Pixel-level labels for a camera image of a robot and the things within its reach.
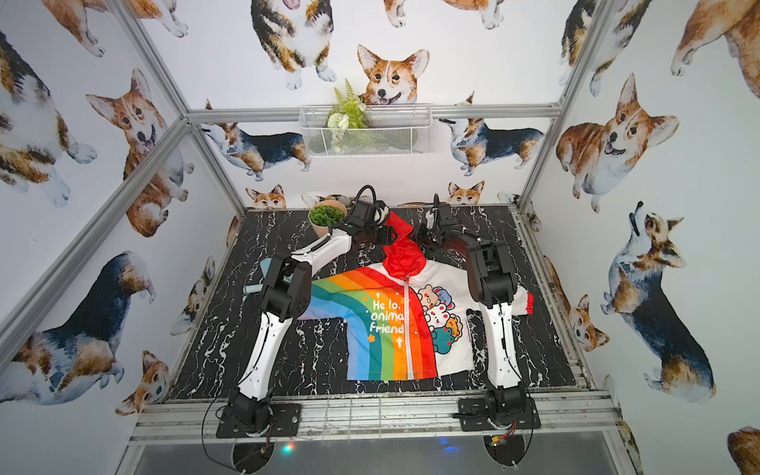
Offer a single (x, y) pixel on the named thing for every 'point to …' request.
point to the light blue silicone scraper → (264, 264)
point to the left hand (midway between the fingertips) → (398, 230)
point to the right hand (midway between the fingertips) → (408, 234)
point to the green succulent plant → (325, 215)
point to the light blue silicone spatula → (253, 288)
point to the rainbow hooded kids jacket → (410, 319)
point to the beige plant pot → (324, 231)
